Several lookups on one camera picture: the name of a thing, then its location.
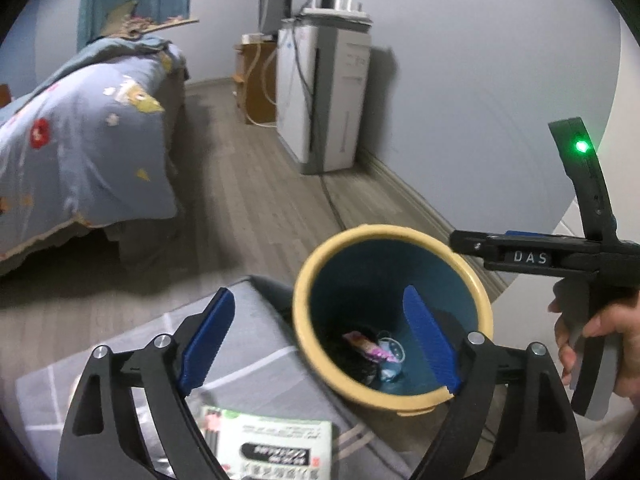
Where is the person's right hand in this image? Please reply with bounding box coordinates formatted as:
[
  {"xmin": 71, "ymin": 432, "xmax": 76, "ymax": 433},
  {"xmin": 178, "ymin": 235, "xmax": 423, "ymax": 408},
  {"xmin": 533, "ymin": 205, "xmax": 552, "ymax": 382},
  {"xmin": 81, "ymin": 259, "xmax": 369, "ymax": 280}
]
[{"xmin": 547, "ymin": 292, "xmax": 640, "ymax": 406}]

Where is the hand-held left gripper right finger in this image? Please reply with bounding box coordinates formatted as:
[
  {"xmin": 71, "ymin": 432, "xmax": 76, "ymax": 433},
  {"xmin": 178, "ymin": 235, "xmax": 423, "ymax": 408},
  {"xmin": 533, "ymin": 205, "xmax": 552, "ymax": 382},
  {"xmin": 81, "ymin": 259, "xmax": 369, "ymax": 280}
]
[{"xmin": 402, "ymin": 285, "xmax": 586, "ymax": 480}]

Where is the white cable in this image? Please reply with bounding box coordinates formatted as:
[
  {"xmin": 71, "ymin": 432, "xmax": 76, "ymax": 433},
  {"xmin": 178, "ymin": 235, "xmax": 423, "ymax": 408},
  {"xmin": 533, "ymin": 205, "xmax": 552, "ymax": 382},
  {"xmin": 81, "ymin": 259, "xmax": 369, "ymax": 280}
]
[{"xmin": 244, "ymin": 45, "xmax": 279, "ymax": 128}]

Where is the white floor appliance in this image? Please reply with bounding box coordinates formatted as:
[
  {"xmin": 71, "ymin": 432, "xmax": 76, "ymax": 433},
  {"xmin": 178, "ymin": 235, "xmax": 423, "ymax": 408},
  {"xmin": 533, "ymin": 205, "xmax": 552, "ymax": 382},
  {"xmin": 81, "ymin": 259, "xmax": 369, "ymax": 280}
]
[{"xmin": 276, "ymin": 17, "xmax": 372, "ymax": 176}]

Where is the white router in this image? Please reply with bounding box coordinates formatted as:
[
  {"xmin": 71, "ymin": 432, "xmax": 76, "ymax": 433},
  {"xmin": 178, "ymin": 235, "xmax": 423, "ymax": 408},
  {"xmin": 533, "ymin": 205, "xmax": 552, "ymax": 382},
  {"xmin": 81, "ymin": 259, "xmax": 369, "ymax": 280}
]
[{"xmin": 299, "ymin": 0, "xmax": 373, "ymax": 23}]

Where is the dark wrapper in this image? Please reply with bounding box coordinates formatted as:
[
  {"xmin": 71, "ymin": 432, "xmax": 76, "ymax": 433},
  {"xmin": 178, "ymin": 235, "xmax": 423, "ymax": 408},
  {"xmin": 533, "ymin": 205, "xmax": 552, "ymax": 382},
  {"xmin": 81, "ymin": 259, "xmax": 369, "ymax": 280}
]
[{"xmin": 321, "ymin": 327, "xmax": 381, "ymax": 387}]

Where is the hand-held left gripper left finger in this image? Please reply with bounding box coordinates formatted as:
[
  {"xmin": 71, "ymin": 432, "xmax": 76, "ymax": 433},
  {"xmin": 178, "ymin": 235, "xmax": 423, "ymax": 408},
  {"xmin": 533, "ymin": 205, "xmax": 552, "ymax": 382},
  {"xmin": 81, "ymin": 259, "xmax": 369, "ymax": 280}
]
[{"xmin": 57, "ymin": 287, "xmax": 236, "ymax": 480}]

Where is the bed with blue quilt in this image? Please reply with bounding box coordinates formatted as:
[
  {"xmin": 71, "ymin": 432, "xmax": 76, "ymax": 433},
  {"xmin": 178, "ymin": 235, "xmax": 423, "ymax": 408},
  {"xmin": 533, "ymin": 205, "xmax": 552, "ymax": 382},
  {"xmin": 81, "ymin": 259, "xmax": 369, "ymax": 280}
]
[{"xmin": 0, "ymin": 37, "xmax": 188, "ymax": 261}]

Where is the wooden cabinet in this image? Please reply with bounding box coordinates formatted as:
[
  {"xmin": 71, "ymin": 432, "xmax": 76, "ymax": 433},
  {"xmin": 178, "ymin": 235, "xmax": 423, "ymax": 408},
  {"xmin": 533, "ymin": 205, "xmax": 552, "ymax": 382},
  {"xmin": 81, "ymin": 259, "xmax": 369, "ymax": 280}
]
[{"xmin": 232, "ymin": 34, "xmax": 279, "ymax": 127}]

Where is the white printed package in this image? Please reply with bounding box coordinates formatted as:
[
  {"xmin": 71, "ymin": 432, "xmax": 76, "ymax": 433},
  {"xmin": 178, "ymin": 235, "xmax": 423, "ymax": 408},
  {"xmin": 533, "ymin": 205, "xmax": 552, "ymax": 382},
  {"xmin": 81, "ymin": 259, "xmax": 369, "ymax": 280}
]
[{"xmin": 200, "ymin": 405, "xmax": 333, "ymax": 480}]

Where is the clear blue plastic wrapper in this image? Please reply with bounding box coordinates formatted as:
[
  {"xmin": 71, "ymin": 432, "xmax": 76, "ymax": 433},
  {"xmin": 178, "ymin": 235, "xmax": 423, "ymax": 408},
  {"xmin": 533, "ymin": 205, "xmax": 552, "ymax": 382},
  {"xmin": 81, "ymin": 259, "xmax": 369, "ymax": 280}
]
[{"xmin": 375, "ymin": 330, "xmax": 407, "ymax": 383}]

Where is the pink snack wrapper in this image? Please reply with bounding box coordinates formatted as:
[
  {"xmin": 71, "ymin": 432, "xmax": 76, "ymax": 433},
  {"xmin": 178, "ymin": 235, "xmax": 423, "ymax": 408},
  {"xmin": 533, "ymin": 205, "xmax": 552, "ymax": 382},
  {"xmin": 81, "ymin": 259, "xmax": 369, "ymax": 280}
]
[{"xmin": 342, "ymin": 331, "xmax": 396, "ymax": 363}]

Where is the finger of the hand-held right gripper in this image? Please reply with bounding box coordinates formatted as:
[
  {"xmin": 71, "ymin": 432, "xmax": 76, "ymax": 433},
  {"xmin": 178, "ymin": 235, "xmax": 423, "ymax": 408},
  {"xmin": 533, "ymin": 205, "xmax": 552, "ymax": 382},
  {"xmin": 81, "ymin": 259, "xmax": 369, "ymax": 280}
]
[{"xmin": 449, "ymin": 230, "xmax": 552, "ymax": 264}]

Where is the teal bin with yellow rim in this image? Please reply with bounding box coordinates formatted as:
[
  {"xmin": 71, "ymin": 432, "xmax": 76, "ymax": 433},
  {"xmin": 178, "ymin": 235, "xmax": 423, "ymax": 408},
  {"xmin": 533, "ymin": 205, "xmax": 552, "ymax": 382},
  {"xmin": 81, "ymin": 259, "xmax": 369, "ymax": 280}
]
[{"xmin": 292, "ymin": 225, "xmax": 494, "ymax": 416}]

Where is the patterned cloth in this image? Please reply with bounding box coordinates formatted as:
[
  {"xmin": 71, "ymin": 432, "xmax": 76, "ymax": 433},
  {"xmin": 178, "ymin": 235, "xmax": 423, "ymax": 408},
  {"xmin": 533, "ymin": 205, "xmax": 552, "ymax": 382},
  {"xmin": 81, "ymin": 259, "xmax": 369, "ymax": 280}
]
[{"xmin": 97, "ymin": 0, "xmax": 200, "ymax": 41}]

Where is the grey rug with white lines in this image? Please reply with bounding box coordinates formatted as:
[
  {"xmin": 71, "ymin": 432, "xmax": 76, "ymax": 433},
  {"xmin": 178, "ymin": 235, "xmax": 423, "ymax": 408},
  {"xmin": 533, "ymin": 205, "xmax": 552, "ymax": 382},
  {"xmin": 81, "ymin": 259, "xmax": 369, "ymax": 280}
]
[{"xmin": 15, "ymin": 275, "xmax": 501, "ymax": 480}]

